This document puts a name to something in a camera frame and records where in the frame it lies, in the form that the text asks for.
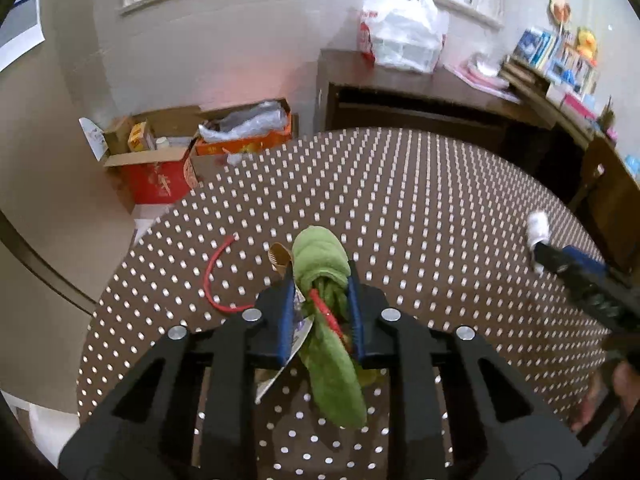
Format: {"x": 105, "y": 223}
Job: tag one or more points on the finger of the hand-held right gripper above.
{"x": 590, "y": 290}
{"x": 585, "y": 260}

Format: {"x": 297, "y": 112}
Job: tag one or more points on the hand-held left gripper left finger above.
{"x": 286, "y": 320}

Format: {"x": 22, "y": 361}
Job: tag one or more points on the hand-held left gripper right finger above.
{"x": 354, "y": 320}

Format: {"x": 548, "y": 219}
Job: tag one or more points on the white tissue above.
{"x": 539, "y": 222}

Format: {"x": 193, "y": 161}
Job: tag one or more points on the green cloth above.
{"x": 330, "y": 375}

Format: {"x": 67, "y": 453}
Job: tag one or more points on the white printed wrapper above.
{"x": 270, "y": 385}

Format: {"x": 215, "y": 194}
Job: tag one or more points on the person's right hand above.
{"x": 627, "y": 377}

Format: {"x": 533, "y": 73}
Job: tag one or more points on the brown paper cup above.
{"x": 279, "y": 256}

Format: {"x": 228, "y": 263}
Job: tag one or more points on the wooden chair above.
{"x": 607, "y": 170}

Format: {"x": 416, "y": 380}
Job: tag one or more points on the brown patterned tablecloth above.
{"x": 400, "y": 200}

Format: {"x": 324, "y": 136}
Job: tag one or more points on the pink box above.
{"x": 577, "y": 105}

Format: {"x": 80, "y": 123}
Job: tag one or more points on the orange printed cardboard box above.
{"x": 240, "y": 146}

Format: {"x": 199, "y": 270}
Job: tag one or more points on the red cardboard box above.
{"x": 155, "y": 182}

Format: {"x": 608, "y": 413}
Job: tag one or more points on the clear plastic bag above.
{"x": 245, "y": 122}

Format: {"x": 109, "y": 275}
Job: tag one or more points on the pink papers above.
{"x": 480, "y": 77}

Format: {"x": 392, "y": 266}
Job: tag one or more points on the row of books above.
{"x": 535, "y": 47}

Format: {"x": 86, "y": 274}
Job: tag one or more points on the yellow duck toy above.
{"x": 586, "y": 40}

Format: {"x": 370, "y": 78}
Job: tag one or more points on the small yellow box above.
{"x": 137, "y": 137}

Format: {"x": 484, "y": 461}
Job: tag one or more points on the dark wooden desk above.
{"x": 400, "y": 85}

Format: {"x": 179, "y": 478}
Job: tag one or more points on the orange round toy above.
{"x": 560, "y": 7}

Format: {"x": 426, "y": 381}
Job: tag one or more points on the white printed card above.
{"x": 92, "y": 135}

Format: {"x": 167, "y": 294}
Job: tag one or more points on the white plastic bag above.
{"x": 405, "y": 25}

